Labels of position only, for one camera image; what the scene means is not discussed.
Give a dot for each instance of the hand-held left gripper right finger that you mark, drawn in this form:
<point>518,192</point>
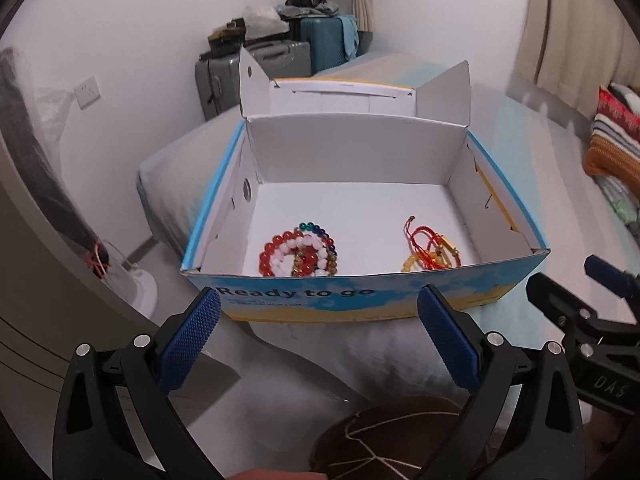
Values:
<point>450,341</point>

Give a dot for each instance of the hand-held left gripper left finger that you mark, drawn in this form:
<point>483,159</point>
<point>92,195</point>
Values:
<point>192,345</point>

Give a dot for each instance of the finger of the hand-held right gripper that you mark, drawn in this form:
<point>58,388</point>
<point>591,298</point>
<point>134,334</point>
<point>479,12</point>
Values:
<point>560,302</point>
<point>612,275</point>

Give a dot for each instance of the blue yellow cardboard box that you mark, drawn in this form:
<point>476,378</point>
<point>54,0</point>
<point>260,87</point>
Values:
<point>350,160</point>

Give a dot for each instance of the floral quilt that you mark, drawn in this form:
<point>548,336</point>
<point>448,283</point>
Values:
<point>622,205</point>

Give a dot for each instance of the white fan base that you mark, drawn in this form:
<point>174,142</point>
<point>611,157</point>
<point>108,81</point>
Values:
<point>135,285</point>

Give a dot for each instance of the brown round cushion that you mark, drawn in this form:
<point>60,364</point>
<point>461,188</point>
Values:
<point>400,420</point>

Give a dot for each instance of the striped orange blanket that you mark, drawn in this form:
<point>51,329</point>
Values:
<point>617,140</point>

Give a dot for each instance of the long black bundle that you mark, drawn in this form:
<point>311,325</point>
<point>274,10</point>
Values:
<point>35,150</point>

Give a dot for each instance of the wide beige curtain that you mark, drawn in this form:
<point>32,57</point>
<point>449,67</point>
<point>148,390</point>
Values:
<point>575,25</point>

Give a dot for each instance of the clear plastic bag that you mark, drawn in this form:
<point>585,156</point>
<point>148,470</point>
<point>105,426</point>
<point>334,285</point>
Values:
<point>55,120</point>

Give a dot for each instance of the grey suitcase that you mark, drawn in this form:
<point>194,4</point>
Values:
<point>265,67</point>

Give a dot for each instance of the black gold bag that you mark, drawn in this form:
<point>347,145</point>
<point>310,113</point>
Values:
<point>227,37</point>

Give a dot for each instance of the teal suitcase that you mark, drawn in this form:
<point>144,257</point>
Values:
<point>325,45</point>

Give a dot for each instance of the white plastic bag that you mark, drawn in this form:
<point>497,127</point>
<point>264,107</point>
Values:
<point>262,17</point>

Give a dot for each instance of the narrow beige curtain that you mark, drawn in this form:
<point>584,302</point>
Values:
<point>362,5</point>

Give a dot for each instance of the dark clutter on suitcase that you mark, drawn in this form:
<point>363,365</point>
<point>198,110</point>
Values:
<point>310,2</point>

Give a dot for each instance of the white wall socket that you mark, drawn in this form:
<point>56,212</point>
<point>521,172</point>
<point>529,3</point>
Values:
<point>88,92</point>

